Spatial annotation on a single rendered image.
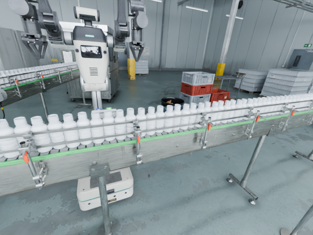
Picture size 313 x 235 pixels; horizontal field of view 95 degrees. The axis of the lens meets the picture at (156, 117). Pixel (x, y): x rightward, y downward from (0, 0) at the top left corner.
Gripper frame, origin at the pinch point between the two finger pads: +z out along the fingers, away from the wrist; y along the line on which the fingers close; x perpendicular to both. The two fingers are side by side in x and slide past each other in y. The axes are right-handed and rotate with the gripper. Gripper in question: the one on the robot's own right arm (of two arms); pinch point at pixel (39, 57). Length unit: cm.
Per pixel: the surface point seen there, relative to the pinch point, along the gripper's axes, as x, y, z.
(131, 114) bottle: 38.3, 16.7, 25.8
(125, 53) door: 279, -1180, 11
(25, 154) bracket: -4.7, 27.7, 32.9
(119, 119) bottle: 32.1, 18.2, 27.1
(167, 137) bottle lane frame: 59, 21, 41
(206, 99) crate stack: 255, -162, 83
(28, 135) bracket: -4.9, 21.0, 28.5
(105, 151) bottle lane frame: 24, 21, 43
